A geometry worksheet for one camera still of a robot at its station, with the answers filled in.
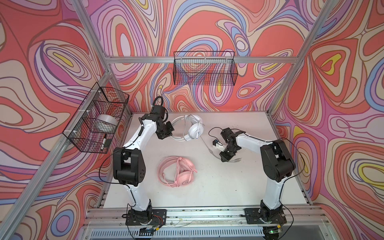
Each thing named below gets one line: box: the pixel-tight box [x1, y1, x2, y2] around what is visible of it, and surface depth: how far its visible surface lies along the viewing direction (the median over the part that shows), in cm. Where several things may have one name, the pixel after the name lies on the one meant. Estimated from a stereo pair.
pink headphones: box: [157, 156, 198, 188], surface depth 88 cm
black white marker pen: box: [100, 133, 107, 151], surface depth 74 cm
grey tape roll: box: [95, 114, 119, 133], surface depth 74 cm
